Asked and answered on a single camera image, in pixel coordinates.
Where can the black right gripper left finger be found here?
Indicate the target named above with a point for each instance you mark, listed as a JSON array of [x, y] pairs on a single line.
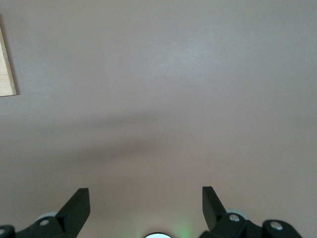
[[74, 210]]

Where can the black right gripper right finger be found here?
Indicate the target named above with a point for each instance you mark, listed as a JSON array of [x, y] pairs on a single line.
[[213, 210]]

